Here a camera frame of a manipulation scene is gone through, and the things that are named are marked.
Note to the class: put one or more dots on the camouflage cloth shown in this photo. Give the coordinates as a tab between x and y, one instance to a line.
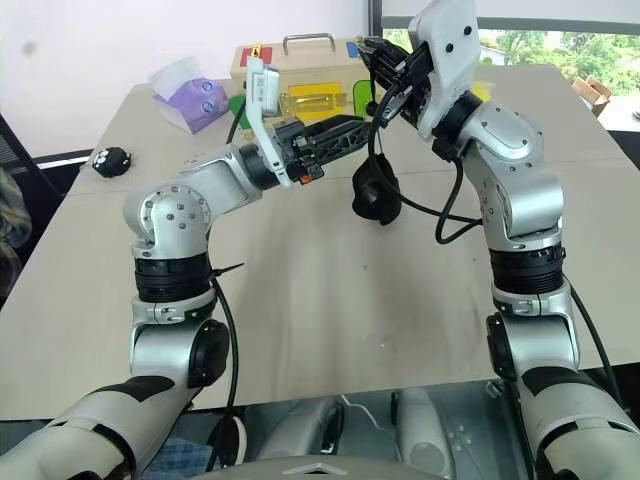
11	215

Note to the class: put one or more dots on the black and white shoe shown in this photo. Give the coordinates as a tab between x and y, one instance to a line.
234	440

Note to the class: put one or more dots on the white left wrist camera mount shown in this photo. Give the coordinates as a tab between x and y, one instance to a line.
261	107

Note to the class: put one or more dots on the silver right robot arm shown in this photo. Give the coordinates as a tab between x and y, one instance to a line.
520	200

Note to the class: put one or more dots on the silver robot torso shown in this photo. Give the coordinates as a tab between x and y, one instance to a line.
430	425

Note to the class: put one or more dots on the purple tissue pack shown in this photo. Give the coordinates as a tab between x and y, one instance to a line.
192	100

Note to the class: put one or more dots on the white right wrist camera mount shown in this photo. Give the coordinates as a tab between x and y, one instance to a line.
445	45

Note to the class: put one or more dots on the wooden shape sorter box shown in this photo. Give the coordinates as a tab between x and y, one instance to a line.
310	75

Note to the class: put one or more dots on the yellow shape block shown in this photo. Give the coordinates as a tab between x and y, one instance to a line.
479	89

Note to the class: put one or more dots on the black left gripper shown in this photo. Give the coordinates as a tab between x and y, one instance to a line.
295	150

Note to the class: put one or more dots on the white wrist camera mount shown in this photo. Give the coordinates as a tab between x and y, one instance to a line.
445	45
261	107

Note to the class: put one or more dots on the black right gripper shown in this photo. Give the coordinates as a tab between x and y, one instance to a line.
410	85

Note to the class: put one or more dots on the blue plaid cloth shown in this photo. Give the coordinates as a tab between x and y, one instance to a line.
186	452

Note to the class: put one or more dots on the green shape block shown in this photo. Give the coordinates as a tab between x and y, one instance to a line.
239	107

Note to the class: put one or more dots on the open cardboard box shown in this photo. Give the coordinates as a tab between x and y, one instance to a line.
592	95

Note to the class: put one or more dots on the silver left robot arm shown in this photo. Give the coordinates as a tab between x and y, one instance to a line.
170	215

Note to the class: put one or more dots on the black round plush toy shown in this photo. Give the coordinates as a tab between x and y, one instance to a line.
112	161

